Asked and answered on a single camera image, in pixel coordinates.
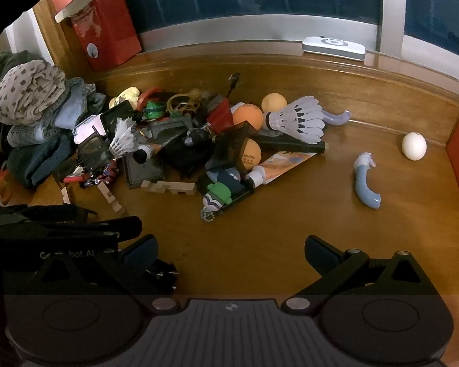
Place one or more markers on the black tube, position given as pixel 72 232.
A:
pixel 290 146

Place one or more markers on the light blue curved toy tail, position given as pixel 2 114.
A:
pixel 365 183

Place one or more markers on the red toy car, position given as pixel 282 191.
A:
pixel 99 176

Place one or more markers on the white pink box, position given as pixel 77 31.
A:
pixel 88 128

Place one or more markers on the blue round toy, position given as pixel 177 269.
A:
pixel 227 179

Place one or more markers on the white flat device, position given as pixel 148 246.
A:
pixel 332 47

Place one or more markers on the silver window frame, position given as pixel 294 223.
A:
pixel 252 26

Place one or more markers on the red gift box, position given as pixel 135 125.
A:
pixel 107 26

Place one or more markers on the white shuttlecock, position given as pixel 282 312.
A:
pixel 298 120
pixel 122 137

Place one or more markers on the gray toy gun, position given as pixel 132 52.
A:
pixel 168 126

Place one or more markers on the orange ping pong ball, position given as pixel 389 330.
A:
pixel 248 115
pixel 273 102
pixel 251 155

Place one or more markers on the blue jeans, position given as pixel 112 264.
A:
pixel 61 118

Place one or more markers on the purple curved toy tail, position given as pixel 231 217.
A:
pixel 334 117

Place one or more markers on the yellow toy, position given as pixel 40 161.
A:
pixel 124 96

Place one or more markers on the small black mirror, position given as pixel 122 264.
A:
pixel 93 151

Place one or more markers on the orange white toothpaste tube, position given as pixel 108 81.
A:
pixel 279 166

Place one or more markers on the wooden puzzle piece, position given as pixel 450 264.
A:
pixel 65 195
pixel 168 188
pixel 113 200

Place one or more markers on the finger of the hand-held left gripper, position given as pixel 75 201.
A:
pixel 162 271
pixel 124 227

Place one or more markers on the green capped toy figure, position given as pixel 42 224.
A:
pixel 216 198

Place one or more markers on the dark teal cloth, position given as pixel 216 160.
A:
pixel 38 160

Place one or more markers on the white ball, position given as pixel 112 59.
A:
pixel 414 146

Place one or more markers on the green toy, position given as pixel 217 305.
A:
pixel 153 110

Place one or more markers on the dark translucent box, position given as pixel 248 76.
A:
pixel 233 141

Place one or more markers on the tan rubber band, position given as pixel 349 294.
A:
pixel 176 101

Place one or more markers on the black tray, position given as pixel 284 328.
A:
pixel 239 197

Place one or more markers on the black frame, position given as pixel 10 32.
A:
pixel 143 170

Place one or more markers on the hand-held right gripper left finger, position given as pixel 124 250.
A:
pixel 141 253

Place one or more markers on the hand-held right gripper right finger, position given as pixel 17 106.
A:
pixel 321 255

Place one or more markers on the red toy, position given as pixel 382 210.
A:
pixel 222 116

